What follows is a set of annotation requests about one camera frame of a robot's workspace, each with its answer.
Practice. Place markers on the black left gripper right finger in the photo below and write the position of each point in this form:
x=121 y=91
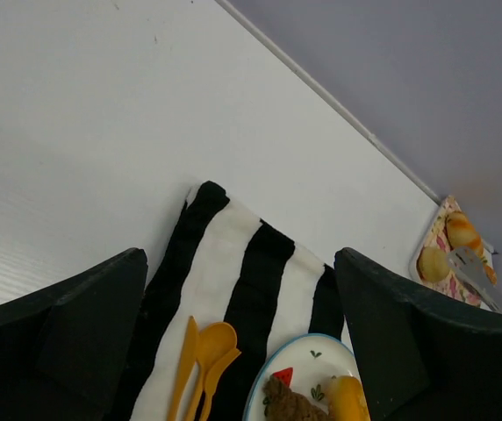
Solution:
x=421 y=355

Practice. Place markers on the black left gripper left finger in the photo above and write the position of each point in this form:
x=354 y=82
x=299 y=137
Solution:
x=63 y=348

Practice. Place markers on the glazed bagel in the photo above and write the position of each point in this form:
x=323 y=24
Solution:
x=346 y=399

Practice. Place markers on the metal serving tongs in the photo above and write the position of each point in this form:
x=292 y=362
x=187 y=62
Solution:
x=469 y=270

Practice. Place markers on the brown chocolate bread slice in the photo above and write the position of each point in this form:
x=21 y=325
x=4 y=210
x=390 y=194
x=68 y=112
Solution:
x=283 y=404

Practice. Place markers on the small pale round bun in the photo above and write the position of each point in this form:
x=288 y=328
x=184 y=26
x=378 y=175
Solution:
x=433 y=264

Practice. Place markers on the watermelon pattern plate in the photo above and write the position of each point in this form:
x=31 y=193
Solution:
x=311 y=360

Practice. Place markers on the floral tray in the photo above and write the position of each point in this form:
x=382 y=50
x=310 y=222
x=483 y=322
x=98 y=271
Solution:
x=447 y=247

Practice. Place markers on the orange plastic knife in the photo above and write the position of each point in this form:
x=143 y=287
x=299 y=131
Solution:
x=185 y=365

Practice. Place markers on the striped round bun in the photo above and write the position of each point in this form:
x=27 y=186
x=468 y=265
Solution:
x=461 y=232

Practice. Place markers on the orange plastic fork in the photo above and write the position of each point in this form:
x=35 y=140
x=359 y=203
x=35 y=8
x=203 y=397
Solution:
x=211 y=380

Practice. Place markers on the orange plastic spoon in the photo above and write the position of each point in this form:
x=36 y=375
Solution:
x=214 y=341

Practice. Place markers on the black white striped placemat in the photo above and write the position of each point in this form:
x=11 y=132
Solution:
x=224 y=264

